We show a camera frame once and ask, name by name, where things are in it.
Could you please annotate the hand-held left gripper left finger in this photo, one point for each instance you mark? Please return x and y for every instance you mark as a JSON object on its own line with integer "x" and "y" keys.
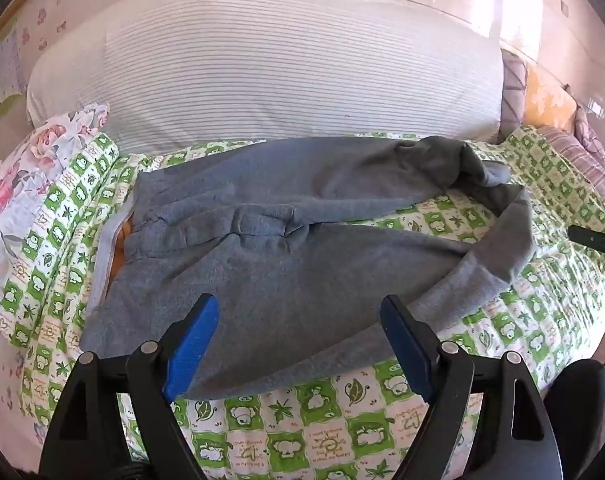
{"x": 192, "y": 345}

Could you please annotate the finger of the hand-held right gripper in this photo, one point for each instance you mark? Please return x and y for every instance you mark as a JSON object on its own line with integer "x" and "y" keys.
{"x": 594, "y": 241}

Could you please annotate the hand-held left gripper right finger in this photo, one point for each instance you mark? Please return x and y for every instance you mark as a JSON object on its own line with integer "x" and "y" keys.
{"x": 407, "y": 350}

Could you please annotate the grey pants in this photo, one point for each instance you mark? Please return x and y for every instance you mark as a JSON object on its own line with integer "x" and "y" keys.
{"x": 282, "y": 270}

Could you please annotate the plaid purple pillow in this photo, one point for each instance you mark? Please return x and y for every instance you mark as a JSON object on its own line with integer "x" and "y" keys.
{"x": 582, "y": 160}

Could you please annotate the green printed quilt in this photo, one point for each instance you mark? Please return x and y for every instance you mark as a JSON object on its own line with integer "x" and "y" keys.
{"x": 332, "y": 435}

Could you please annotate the orange pillow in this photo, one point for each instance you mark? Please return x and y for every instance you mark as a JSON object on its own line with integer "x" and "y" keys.
{"x": 547, "y": 97}

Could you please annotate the person's dark trouser leg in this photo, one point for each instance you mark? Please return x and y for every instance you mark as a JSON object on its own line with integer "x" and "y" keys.
{"x": 577, "y": 410}

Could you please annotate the pink sheet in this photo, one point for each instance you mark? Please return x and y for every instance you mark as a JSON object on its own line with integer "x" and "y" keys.
{"x": 2, "y": 385}

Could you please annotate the floral pink quilt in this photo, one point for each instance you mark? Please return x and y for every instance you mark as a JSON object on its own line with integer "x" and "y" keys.
{"x": 22, "y": 170}

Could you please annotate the white striped pillow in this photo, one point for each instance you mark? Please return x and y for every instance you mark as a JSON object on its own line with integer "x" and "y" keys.
{"x": 262, "y": 75}

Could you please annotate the pastel printed cloth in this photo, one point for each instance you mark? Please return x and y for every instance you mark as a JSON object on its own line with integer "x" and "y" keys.
{"x": 17, "y": 60}

